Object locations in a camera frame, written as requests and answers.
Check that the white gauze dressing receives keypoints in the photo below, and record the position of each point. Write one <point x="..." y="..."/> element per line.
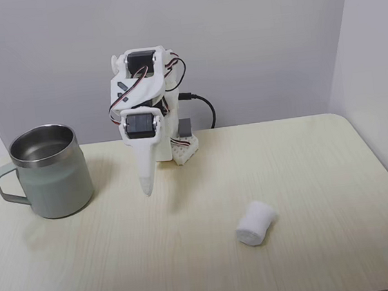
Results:
<point x="256" y="224"/>

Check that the pale green steel mug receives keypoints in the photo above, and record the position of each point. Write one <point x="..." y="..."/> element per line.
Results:
<point x="58" y="187"/>

